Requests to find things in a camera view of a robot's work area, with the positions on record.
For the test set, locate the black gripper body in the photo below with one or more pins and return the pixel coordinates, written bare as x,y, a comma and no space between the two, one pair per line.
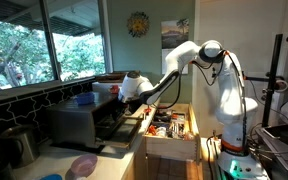
133,106

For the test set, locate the metal oven rack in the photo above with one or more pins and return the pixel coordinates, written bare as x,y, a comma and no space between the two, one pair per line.
105,124

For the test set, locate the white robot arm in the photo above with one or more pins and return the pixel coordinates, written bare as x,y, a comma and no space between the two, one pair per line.
230,100

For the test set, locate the toaster oven glass door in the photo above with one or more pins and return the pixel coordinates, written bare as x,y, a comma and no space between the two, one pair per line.
127,133

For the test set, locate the silver toaster oven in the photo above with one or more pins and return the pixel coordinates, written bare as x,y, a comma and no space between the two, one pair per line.
70,120

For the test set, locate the red cup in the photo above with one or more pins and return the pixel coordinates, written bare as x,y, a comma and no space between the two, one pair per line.
114,89

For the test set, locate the blue bowl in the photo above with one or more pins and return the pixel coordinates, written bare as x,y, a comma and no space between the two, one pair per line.
84,98

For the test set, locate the open wood drawer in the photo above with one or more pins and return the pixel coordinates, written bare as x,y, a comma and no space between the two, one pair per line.
170,146

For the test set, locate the wood base cabinet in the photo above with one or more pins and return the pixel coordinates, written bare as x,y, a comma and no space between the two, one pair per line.
139,163

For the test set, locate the pink plastic bowl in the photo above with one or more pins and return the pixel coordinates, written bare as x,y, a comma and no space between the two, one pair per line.
84,165

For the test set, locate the steel pot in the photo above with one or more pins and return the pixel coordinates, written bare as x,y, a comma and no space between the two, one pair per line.
19,145

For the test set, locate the kitchen window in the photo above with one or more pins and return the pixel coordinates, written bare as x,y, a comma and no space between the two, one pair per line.
24,46

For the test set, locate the black pole stand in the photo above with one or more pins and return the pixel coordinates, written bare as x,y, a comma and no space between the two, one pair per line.
273,73

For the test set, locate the sun wall decoration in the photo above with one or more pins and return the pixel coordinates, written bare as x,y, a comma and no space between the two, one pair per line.
138,24

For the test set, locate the landscape wall calendar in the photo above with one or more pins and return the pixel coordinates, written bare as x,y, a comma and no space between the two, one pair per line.
174,33

